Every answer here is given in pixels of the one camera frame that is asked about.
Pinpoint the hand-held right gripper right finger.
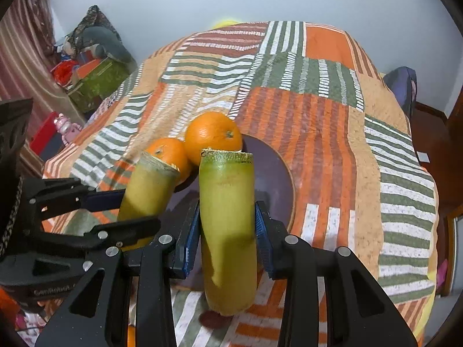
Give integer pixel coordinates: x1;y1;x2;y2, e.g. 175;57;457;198
255;200;417;347

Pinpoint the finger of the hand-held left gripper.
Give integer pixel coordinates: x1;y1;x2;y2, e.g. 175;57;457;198
34;216;162;261
27;177;126;222

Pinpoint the large green-yellow banana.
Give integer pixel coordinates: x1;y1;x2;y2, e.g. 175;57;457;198
198;147;260;316

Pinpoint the green cardboard box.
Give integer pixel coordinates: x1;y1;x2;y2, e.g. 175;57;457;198
67;58;138;114

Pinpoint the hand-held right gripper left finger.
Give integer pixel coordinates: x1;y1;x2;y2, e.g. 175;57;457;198
35;199;202;347

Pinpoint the dark purple round plate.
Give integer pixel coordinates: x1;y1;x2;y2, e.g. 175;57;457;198
173;134;296;229

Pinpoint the small orange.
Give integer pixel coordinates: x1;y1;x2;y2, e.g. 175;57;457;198
144;137;192;186

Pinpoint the patchwork striped blanket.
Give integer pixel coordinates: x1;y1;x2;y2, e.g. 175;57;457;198
16;20;440;347

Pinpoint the red plastic bag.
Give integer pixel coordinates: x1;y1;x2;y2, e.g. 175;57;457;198
51;61;80;88

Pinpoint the striped brown curtain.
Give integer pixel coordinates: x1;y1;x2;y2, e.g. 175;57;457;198
0;0;87;178

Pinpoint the large orange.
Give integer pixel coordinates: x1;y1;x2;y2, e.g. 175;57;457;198
184;112;242;167

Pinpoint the purple bag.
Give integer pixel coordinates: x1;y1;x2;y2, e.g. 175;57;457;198
383;66;418;116

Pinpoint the yellow pillow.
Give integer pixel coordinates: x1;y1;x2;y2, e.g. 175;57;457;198
211;19;242;30

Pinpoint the small green-yellow banana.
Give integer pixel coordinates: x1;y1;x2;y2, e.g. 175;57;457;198
116;151;181;251

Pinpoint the pink toy figure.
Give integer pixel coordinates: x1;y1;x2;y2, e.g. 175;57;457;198
54;113;83;147

